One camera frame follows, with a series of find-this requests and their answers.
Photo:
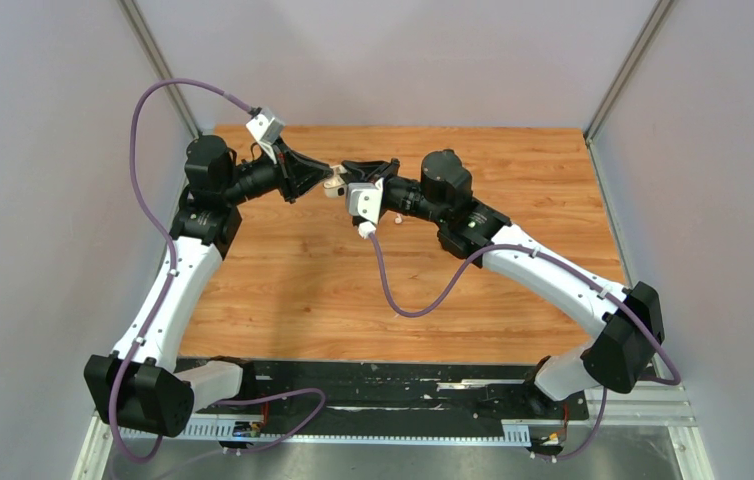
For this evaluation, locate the corner aluminium post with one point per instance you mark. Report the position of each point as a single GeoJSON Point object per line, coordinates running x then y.
{"type": "Point", "coordinates": [633, 58]}
{"type": "Point", "coordinates": [155, 57]}

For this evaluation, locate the aluminium rail frame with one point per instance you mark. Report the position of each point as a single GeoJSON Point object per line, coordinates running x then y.
{"type": "Point", "coordinates": [646, 407]}

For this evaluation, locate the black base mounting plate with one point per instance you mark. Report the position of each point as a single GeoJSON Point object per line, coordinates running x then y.
{"type": "Point", "coordinates": [384, 397]}

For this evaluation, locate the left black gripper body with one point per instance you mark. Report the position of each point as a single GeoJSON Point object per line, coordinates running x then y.
{"type": "Point", "coordinates": [285, 172]}

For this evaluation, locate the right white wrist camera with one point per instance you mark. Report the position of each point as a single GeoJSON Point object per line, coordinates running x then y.
{"type": "Point", "coordinates": [364, 204]}

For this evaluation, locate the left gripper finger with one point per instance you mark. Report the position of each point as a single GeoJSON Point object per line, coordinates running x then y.
{"type": "Point", "coordinates": [302, 165]}
{"type": "Point", "coordinates": [305, 182]}

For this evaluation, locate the white charging case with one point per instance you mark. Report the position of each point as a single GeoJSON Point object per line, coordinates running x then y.
{"type": "Point", "coordinates": [335, 186]}

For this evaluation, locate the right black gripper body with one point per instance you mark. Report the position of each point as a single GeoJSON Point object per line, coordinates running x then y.
{"type": "Point", "coordinates": [405, 193]}

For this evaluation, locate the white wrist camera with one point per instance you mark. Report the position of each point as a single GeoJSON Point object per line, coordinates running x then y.
{"type": "Point", "coordinates": [265, 127]}
{"type": "Point", "coordinates": [364, 204]}

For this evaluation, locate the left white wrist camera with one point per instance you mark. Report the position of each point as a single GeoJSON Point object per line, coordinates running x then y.
{"type": "Point", "coordinates": [265, 127]}

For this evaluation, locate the right corner aluminium post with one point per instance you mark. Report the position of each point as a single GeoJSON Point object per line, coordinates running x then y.
{"type": "Point", "coordinates": [633, 58]}

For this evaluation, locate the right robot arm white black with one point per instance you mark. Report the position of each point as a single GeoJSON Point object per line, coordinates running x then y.
{"type": "Point", "coordinates": [624, 322]}

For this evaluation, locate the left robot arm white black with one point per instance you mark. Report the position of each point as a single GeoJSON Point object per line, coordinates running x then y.
{"type": "Point", "coordinates": [137, 385]}

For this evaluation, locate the left corner aluminium post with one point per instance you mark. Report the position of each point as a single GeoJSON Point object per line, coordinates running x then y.
{"type": "Point", "coordinates": [155, 57]}

